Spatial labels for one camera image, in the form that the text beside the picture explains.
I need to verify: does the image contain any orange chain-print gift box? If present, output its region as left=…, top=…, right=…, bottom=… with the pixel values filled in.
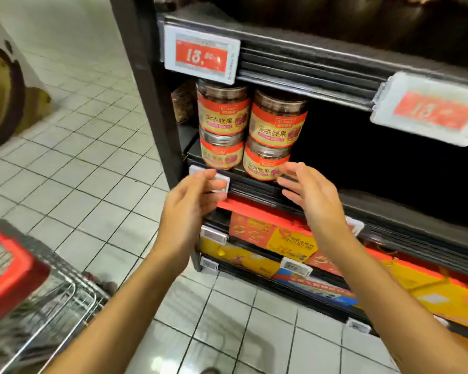
left=306, top=249, right=346, bottom=277

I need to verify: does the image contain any person's left hand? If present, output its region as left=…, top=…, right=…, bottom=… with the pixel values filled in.
left=158, top=169, right=229, bottom=265

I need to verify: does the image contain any person's left forearm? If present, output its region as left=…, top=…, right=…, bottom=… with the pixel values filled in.
left=43, top=245, right=190, bottom=374

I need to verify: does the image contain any large white price tag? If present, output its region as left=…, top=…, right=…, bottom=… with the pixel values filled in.
left=164, top=23, right=241, bottom=85
left=370, top=71, right=468, bottom=147

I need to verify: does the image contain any red-trimmed wire shopping cart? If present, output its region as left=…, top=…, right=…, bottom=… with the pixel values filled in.
left=0, top=214, right=114, bottom=374

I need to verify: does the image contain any yellow gift box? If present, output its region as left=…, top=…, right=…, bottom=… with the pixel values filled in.
left=267, top=225, right=321, bottom=263

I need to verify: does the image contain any white printed display stand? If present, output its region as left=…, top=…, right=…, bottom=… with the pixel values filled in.
left=0, top=0, right=54, bottom=156

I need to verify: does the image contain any person's right hand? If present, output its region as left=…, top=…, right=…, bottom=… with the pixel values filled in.
left=277, top=161, right=352, bottom=246

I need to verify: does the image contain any person's right forearm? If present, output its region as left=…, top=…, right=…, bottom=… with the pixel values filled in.
left=328, top=225, right=468, bottom=374

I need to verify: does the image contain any long orange yellow box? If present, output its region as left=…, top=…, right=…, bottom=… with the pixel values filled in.
left=365, top=247, right=468, bottom=357

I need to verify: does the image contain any flat yellow box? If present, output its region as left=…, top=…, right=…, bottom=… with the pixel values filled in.
left=199, top=236, right=282, bottom=279

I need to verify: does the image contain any black metal store shelf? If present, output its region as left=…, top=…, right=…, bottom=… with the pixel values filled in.
left=109, top=0, right=468, bottom=343

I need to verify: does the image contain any flat blue box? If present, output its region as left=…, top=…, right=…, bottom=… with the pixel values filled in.
left=273, top=267, right=360, bottom=309

